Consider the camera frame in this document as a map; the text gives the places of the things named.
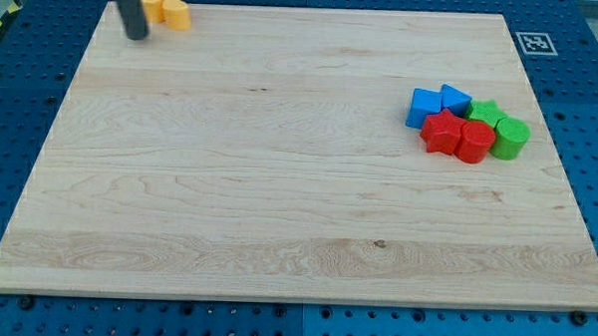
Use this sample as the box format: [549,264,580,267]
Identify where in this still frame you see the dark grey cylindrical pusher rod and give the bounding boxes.
[116,0,150,41]

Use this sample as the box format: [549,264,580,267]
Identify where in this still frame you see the yellow hexagon block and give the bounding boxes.
[141,0,164,23]

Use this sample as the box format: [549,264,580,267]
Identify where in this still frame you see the yellow heart block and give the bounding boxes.
[162,0,192,30]

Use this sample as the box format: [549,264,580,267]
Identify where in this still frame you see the light wooden board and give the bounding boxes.
[0,3,598,311]

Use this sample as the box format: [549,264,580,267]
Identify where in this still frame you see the blue cube block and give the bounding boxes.
[406,89,443,130]

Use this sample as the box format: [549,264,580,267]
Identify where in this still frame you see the red star block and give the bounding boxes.
[420,109,467,156]

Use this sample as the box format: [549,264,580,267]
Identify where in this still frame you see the blue triangle block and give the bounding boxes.
[441,84,472,117]

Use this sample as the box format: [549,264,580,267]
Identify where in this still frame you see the red cylinder block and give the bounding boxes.
[454,121,495,165]

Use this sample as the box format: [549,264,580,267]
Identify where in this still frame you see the green star block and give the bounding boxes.
[464,100,507,129]

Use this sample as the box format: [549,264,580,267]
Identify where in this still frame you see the green cylinder block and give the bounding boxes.
[490,118,530,161]

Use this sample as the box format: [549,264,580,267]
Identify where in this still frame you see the white fiducial marker tag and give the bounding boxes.
[516,31,557,56]

